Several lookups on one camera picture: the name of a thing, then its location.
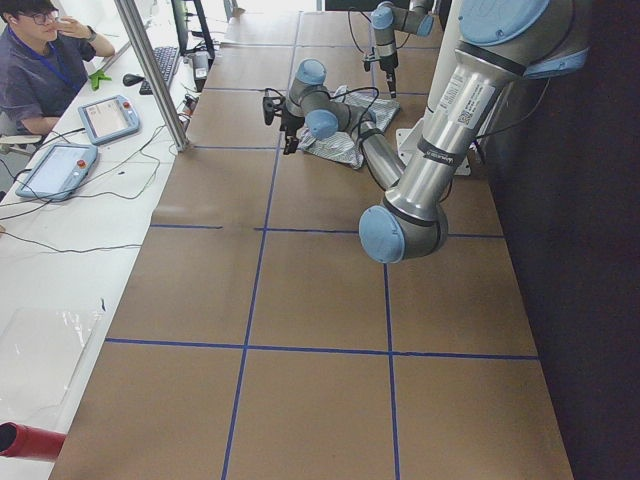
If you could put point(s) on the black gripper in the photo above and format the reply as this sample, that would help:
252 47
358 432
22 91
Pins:
389 66
289 124

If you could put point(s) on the striped polo shirt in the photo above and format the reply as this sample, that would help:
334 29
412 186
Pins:
340 147

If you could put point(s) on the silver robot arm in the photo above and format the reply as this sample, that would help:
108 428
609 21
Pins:
492 44
387 19

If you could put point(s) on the black rectangular box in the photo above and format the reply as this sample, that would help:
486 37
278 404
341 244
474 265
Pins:
200 69

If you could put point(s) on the black monitor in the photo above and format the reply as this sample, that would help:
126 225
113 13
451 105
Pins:
192 30

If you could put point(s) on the black keyboard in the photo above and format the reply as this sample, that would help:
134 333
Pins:
167 58

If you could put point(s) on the black computer mouse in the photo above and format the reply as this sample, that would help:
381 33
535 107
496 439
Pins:
132 79

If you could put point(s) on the far teach pendant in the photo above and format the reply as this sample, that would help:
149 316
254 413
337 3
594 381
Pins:
109 119

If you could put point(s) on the teach pendant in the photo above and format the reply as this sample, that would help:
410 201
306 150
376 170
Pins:
109 119
59 172

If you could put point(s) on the green object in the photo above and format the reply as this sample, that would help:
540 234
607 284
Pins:
97 78

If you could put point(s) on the near teach pendant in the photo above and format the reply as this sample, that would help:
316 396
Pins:
59 172

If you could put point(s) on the seated person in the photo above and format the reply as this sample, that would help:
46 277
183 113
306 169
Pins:
43 57

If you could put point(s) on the clear plastic bag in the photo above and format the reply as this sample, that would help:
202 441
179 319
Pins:
40 352

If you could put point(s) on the red cylinder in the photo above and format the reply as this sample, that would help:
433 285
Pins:
31 443

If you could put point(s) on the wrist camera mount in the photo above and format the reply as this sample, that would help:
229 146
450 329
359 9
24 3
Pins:
369 58
272 105

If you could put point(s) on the aluminium frame post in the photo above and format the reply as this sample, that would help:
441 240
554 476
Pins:
141 45

